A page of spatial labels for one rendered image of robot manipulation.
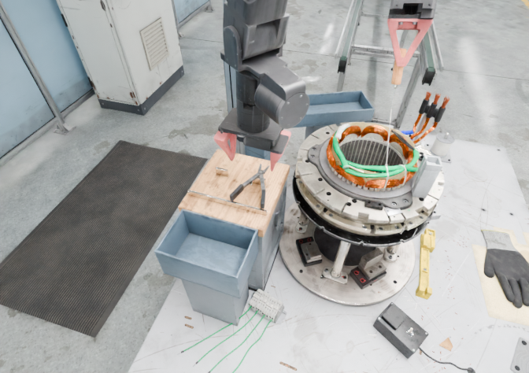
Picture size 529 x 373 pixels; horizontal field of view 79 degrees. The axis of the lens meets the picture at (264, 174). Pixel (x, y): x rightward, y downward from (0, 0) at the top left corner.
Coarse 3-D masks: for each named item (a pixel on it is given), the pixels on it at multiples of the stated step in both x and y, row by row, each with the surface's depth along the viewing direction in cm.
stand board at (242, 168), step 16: (224, 160) 77; (240, 160) 77; (256, 160) 77; (208, 176) 73; (224, 176) 73; (240, 176) 73; (272, 176) 73; (208, 192) 70; (224, 192) 70; (256, 192) 70; (272, 192) 70; (192, 208) 67; (208, 208) 67; (224, 208) 67; (272, 208) 67; (240, 224) 64; (256, 224) 64
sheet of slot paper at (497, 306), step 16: (512, 240) 94; (528, 240) 94; (480, 256) 91; (528, 256) 91; (480, 272) 87; (496, 288) 84; (496, 304) 81; (512, 304) 81; (512, 320) 78; (528, 320) 78
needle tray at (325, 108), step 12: (312, 96) 99; (324, 96) 100; (336, 96) 100; (348, 96) 101; (360, 96) 102; (312, 108) 101; (324, 108) 101; (336, 108) 101; (348, 108) 101; (360, 108) 101; (372, 108) 94; (312, 120) 93; (324, 120) 94; (336, 120) 94; (348, 120) 95; (360, 120) 95; (312, 132) 99
